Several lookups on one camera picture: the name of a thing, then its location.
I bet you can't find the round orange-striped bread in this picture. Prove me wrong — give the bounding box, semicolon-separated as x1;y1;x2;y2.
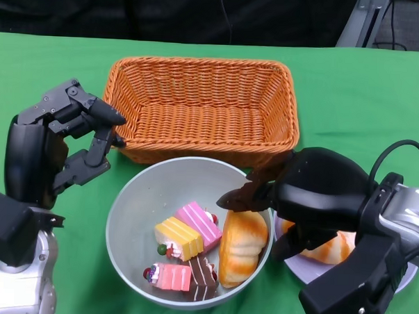
279;219;358;265

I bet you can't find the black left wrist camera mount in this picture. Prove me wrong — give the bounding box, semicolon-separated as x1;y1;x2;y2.
0;185;39;269

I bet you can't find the pink layered cake slice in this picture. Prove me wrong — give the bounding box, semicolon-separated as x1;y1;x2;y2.
173;199;226;254

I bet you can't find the black background cable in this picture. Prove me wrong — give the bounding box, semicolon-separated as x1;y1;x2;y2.
373;0;414;52

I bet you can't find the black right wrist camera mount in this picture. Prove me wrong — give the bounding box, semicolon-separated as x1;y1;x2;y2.
298;229;411;314

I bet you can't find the black backdrop curtain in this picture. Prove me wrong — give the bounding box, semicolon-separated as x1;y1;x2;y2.
0;0;359;51

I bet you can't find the green tablecloth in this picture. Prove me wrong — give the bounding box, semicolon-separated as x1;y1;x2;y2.
0;31;419;314

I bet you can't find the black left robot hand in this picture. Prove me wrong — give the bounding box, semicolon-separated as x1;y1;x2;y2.
3;74;130;214

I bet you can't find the orange wicker basket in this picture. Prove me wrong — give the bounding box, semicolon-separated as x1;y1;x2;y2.
99;53;303;172

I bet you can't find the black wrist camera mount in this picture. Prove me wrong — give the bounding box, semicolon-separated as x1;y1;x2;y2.
298;229;411;314
0;185;39;269

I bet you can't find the salmon cake slice with berries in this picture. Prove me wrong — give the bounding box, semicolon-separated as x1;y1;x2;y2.
142;261;194;293

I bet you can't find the long orange-striped bread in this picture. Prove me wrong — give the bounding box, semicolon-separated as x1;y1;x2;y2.
217;208;271;291

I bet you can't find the grey metal frame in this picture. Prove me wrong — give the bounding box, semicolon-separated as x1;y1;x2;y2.
336;0;393;51

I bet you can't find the lavender plate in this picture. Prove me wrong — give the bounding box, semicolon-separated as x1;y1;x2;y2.
270;215;419;290

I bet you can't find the yellow layered cake slice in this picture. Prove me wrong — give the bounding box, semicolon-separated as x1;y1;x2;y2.
152;215;207;263

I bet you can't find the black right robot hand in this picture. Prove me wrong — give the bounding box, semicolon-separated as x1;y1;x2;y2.
213;143;379;266

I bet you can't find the chocolate layered cake slice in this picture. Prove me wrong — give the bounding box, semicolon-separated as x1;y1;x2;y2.
181;255;221;303

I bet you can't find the thin black looped arm cable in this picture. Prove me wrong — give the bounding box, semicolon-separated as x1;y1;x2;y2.
370;137;419;190

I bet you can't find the pale grey bowl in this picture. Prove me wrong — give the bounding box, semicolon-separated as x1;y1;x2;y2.
101;153;278;314

